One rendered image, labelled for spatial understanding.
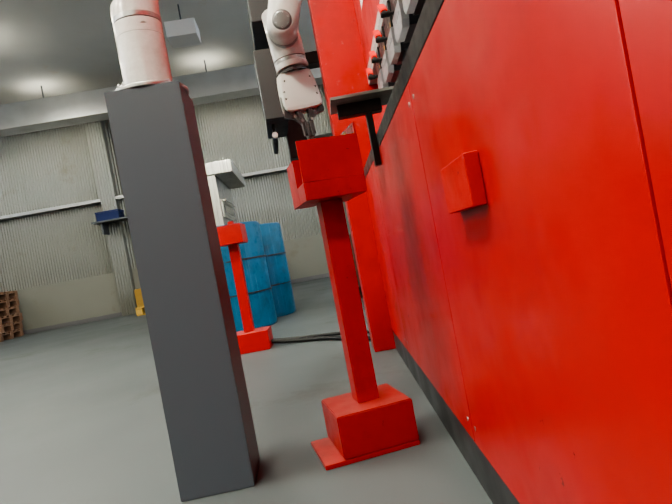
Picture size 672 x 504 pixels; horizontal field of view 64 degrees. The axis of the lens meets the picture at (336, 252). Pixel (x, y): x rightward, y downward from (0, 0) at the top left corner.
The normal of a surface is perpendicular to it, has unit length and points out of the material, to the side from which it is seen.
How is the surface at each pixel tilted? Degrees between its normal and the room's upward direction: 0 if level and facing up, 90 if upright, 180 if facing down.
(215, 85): 90
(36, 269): 90
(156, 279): 90
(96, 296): 90
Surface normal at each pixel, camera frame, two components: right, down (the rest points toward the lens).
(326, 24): 0.00, 0.00
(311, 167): 0.22, -0.04
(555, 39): -0.98, 0.18
